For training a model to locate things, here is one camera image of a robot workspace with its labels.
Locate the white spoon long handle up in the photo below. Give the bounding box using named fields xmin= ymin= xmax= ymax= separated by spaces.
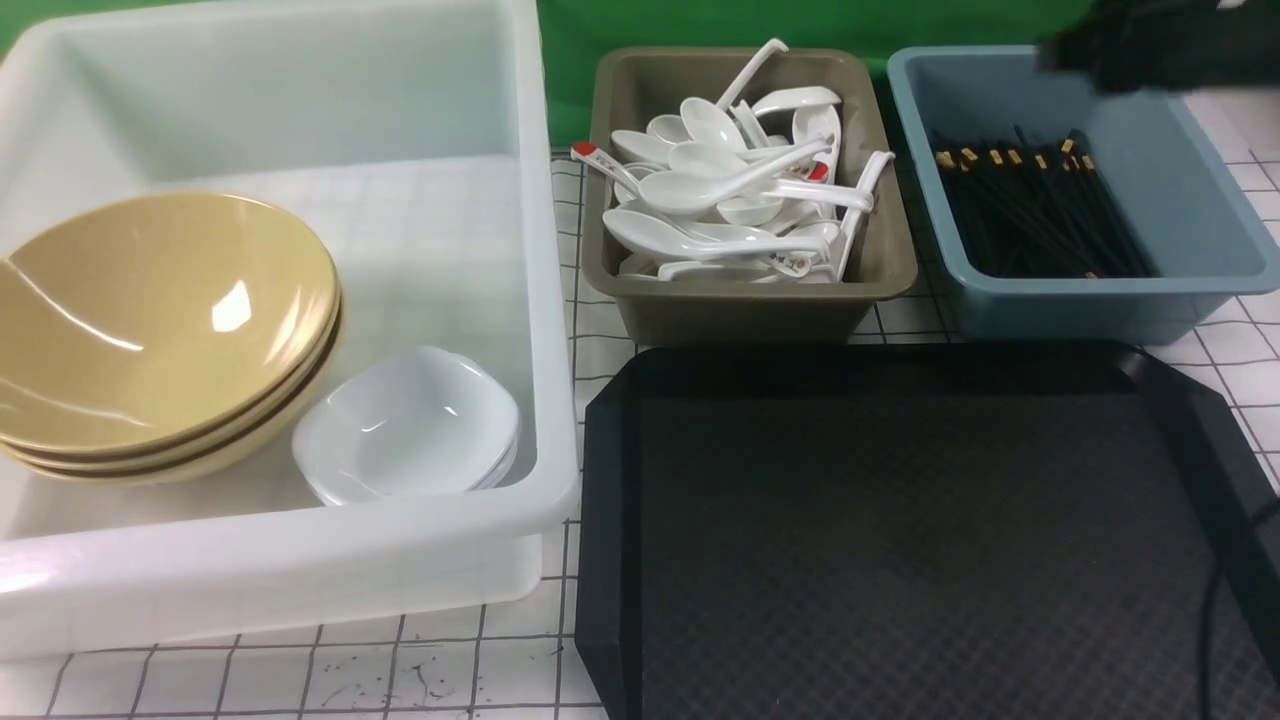
xmin=716 ymin=38 xmax=790 ymax=111

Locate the tan noodle bowl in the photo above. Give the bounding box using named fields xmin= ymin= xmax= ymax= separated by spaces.
xmin=1 ymin=192 xmax=340 ymax=454

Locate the white spoon red handle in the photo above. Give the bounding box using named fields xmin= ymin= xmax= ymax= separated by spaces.
xmin=570 ymin=141 xmax=639 ymax=197

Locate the tan bowl stacked upper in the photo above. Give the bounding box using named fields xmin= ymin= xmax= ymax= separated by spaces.
xmin=3 ymin=293 xmax=346 ymax=477

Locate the blue chopstick bin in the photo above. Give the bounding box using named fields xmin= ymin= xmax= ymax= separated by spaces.
xmin=887 ymin=46 xmax=1277 ymax=345

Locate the black serving tray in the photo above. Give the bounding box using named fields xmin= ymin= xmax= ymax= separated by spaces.
xmin=575 ymin=342 xmax=1277 ymax=719

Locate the green backdrop cloth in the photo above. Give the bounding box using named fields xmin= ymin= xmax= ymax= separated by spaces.
xmin=3 ymin=1 xmax=1084 ymax=178

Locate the white spoon centre top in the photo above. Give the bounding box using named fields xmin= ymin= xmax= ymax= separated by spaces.
xmin=636 ymin=141 xmax=873 ymax=215

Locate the white soup spoon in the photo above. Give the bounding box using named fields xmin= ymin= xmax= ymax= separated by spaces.
xmin=602 ymin=209 xmax=827 ymax=260

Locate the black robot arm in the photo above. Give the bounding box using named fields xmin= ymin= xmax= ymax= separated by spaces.
xmin=1036 ymin=1 xmax=1279 ymax=95

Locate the bundle of black chopsticks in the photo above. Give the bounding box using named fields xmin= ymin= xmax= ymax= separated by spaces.
xmin=931 ymin=126 xmax=1157 ymax=281

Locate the large white plastic tub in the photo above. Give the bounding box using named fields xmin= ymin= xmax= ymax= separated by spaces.
xmin=0 ymin=0 xmax=584 ymax=661

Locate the white square sauce dish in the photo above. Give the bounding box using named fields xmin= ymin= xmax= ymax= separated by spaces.
xmin=292 ymin=346 xmax=521 ymax=501

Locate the olive green spoon bin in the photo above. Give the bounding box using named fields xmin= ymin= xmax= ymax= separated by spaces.
xmin=582 ymin=47 xmax=918 ymax=345

